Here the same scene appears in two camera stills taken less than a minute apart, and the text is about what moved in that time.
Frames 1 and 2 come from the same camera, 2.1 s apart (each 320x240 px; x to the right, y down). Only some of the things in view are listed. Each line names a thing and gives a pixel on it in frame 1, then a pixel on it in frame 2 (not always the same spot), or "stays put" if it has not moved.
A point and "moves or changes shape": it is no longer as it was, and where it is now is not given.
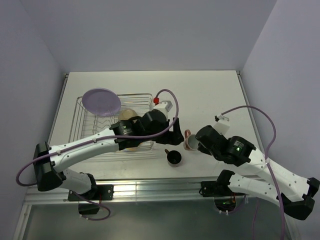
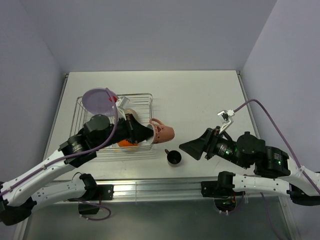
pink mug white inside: (191, 141) moves or changes shape
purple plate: (102, 102) stays put
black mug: (173, 157) stays put
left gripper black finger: (175, 137) -> (140, 132)
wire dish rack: (84, 123) stays put
